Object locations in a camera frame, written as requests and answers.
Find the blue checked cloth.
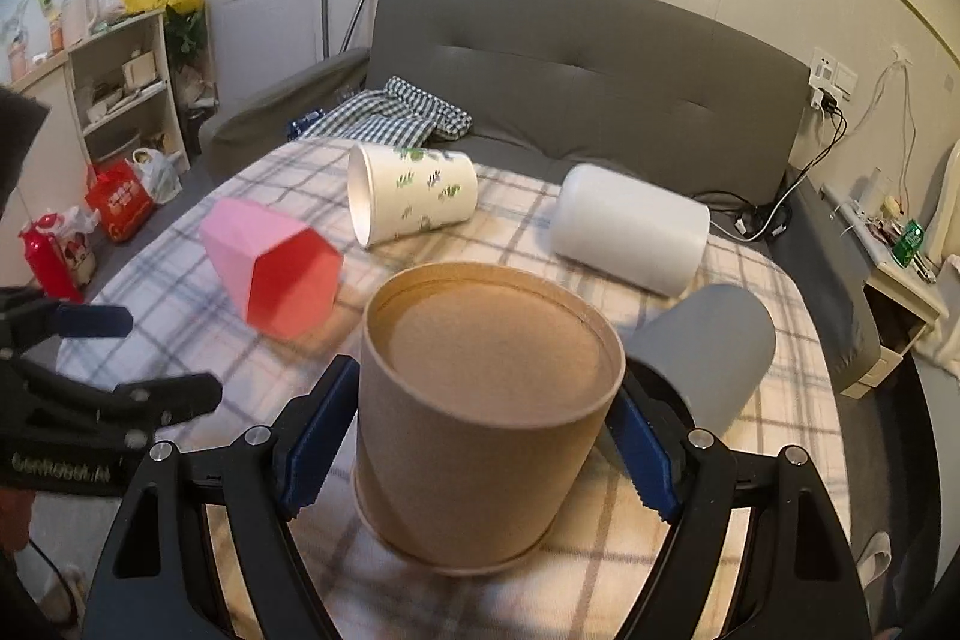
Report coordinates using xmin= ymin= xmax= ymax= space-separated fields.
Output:
xmin=300 ymin=75 xmax=474 ymax=147

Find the grey sofa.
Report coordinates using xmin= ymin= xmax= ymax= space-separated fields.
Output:
xmin=202 ymin=0 xmax=883 ymax=398

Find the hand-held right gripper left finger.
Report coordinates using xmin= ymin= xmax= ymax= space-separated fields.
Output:
xmin=81 ymin=353 xmax=362 ymax=640

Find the plain white cup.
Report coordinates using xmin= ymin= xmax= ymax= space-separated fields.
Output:
xmin=549 ymin=161 xmax=712 ymax=298

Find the black cable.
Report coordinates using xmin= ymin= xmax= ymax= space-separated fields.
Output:
xmin=703 ymin=106 xmax=850 ymax=240

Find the grey cup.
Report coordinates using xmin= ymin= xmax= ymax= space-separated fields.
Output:
xmin=624 ymin=283 xmax=778 ymax=435

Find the red gift bag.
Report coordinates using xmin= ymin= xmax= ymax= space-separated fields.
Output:
xmin=84 ymin=159 xmax=156 ymax=244

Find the cream bedside table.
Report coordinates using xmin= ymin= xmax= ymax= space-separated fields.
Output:
xmin=820 ymin=182 xmax=950 ymax=399

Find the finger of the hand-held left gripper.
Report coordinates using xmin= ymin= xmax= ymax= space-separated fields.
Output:
xmin=0 ymin=286 xmax=135 ymax=357
xmin=45 ymin=372 xmax=224 ymax=453

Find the green potted plant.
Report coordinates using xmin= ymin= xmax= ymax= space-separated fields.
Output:
xmin=164 ymin=5 xmax=209 ymax=80

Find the white pitcher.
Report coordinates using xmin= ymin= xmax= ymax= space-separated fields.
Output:
xmin=63 ymin=0 xmax=103 ymax=39

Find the dark grey object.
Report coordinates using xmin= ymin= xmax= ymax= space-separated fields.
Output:
xmin=0 ymin=87 xmax=50 ymax=215

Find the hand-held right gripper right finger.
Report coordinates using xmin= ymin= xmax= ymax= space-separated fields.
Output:
xmin=600 ymin=370 xmax=875 ymax=640

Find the brown paper cup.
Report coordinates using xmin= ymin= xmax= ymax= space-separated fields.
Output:
xmin=352 ymin=262 xmax=626 ymax=574

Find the silver metal pole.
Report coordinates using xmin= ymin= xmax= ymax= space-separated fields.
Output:
xmin=340 ymin=0 xmax=373 ymax=53

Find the white wall socket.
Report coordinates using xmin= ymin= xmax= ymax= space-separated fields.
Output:
xmin=808 ymin=47 xmax=858 ymax=113

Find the white leaf print paper cup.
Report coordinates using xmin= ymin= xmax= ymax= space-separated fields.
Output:
xmin=346 ymin=141 xmax=479 ymax=249

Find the pink faceted cup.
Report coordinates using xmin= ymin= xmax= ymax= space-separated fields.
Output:
xmin=199 ymin=195 xmax=345 ymax=339

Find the cream open shelf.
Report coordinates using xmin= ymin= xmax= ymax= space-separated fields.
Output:
xmin=63 ymin=8 xmax=190 ymax=178

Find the red printed bag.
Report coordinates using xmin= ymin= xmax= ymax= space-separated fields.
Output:
xmin=18 ymin=207 xmax=100 ymax=304

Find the white cable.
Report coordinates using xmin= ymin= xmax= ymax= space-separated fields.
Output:
xmin=861 ymin=49 xmax=922 ymax=208

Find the white slipper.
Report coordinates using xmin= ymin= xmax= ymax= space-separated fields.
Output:
xmin=854 ymin=530 xmax=894 ymax=586

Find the green can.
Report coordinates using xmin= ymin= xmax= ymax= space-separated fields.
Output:
xmin=892 ymin=219 xmax=928 ymax=267

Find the white plastic bag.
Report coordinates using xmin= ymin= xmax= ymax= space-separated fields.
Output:
xmin=133 ymin=146 xmax=183 ymax=205

